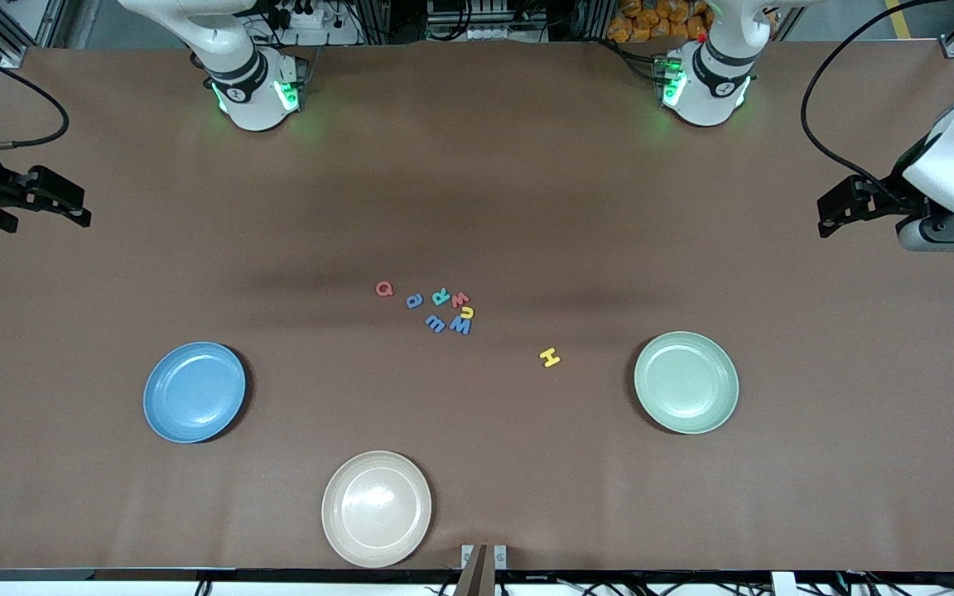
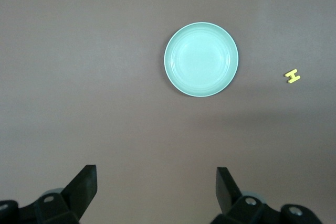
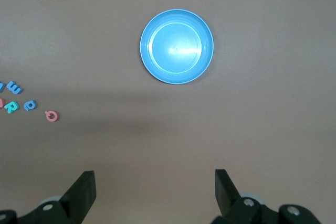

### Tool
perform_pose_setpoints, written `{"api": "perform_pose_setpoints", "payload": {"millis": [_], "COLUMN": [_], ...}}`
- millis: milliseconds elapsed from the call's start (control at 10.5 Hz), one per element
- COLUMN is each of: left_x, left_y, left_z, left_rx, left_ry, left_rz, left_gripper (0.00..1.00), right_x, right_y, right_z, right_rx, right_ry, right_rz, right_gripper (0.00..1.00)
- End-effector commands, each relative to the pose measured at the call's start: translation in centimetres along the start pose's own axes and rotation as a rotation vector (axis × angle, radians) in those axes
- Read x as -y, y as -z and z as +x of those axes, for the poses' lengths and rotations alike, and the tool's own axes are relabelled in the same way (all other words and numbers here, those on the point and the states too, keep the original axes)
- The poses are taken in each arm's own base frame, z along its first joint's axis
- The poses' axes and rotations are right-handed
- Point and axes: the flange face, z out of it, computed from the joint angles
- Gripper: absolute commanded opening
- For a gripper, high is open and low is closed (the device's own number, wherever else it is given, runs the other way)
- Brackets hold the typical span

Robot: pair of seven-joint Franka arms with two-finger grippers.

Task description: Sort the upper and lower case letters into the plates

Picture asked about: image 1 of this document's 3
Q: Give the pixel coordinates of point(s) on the table edge mounting bracket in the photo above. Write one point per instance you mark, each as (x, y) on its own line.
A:
(481, 575)

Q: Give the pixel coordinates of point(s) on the blue plate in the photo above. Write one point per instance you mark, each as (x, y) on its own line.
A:
(195, 392)

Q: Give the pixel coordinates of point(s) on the orange bag of items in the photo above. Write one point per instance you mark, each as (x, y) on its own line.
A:
(651, 21)

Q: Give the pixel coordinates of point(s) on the white power strip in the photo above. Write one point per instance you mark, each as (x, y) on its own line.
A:
(336, 35)

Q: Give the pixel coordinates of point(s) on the beige plate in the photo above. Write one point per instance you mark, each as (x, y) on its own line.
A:
(377, 509)

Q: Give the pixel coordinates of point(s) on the metal equipment rack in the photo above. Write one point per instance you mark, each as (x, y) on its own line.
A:
(485, 21)

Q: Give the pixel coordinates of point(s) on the yellow foam letter H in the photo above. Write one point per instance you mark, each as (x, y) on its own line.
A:
(550, 358)

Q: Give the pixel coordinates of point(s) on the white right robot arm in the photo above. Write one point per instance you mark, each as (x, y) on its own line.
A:
(253, 91)

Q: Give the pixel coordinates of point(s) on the green plate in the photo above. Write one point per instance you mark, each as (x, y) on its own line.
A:
(686, 382)

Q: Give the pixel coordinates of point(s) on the blue foam letter W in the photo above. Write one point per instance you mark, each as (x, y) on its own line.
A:
(460, 325)

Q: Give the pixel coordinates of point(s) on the blue foam lowercase a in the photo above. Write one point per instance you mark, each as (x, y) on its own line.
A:
(415, 300)

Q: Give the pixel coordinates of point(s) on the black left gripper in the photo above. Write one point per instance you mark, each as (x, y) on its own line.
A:
(884, 195)

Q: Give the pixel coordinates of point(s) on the red foam lowercase m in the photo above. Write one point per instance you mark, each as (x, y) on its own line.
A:
(460, 299)

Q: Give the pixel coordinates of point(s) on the red foam letter Q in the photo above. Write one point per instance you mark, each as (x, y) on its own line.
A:
(378, 289)

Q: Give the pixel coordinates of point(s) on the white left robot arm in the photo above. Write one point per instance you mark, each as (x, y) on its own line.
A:
(713, 91)

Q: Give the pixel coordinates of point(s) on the table cover sheet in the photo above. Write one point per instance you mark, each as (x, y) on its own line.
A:
(527, 463)

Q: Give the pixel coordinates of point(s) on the teal foam letter R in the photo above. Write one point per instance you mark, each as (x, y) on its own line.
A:
(441, 296)

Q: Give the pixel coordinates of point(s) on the blue foam lowercase m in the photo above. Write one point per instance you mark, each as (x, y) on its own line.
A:
(436, 324)

